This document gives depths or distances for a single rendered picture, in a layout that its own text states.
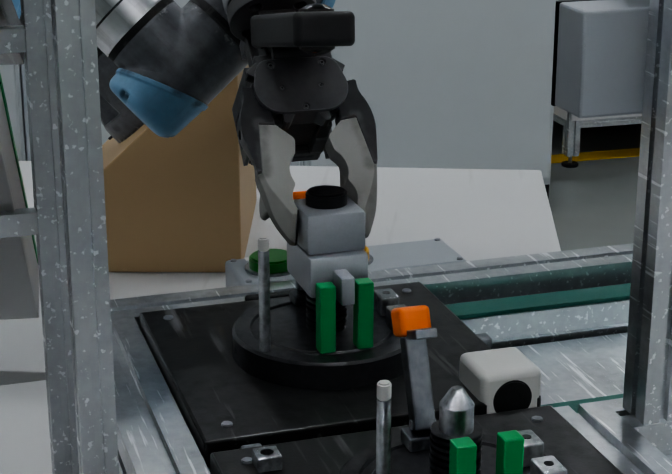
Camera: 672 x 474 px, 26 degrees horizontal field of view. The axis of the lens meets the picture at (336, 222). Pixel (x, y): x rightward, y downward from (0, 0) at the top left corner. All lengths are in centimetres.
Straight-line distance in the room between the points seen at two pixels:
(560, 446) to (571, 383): 23
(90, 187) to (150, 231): 79
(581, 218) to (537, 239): 292
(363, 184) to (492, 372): 17
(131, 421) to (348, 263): 19
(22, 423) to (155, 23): 35
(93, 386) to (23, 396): 49
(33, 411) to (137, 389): 22
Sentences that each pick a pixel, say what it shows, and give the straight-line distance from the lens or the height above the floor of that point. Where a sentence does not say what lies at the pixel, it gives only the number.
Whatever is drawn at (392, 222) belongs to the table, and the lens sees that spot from 174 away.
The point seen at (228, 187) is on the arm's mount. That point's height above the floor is 96.
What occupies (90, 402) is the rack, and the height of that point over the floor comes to 105.
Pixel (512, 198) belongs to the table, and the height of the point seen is 86.
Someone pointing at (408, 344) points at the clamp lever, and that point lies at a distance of 89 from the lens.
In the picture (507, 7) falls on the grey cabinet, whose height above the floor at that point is 67.
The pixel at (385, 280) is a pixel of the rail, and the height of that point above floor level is 96.
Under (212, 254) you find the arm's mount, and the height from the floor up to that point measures 88.
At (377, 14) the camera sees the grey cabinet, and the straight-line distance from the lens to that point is 425.
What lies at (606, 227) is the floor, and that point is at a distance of 454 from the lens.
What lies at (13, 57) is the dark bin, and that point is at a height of 120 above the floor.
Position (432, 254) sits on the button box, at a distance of 133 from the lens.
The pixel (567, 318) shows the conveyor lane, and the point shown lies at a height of 93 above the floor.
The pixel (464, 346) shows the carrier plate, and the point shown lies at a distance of 110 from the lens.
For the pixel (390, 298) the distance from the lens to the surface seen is 110.
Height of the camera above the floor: 140
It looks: 18 degrees down
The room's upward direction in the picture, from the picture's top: straight up
